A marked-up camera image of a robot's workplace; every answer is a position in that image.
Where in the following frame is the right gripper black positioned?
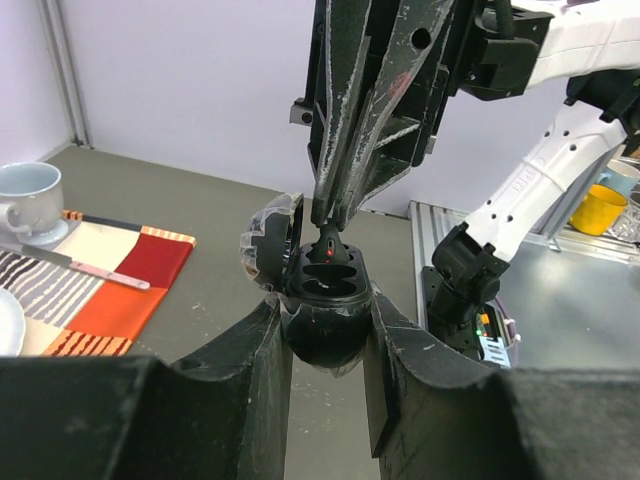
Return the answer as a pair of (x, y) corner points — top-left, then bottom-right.
(288, 0), (481, 231)

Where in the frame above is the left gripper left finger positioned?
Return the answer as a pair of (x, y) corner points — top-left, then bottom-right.
(1, 298), (292, 479)

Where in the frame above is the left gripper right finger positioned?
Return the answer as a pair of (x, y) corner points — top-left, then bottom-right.
(364, 290), (639, 479)

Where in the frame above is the black earbud case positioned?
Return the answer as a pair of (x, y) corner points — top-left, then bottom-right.
(240, 193), (372, 378)

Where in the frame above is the black earbud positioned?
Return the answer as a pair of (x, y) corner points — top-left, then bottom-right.
(308, 223), (350, 265)

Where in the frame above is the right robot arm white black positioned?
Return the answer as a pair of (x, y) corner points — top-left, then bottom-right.
(302, 1), (639, 359)

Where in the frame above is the colourful patchwork placemat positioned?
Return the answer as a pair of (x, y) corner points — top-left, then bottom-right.
(1, 210), (196, 356)

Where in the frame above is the white plate blue rim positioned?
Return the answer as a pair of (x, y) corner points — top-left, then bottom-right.
(0, 289), (26, 357)

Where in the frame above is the yellow mug background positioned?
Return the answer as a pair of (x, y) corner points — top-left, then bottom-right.
(569, 184), (628, 236)

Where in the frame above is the light blue mug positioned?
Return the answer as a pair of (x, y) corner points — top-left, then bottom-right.
(1, 162), (69, 247)

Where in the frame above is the knife with pink handle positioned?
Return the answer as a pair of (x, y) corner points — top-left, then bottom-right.
(1, 243), (151, 291)

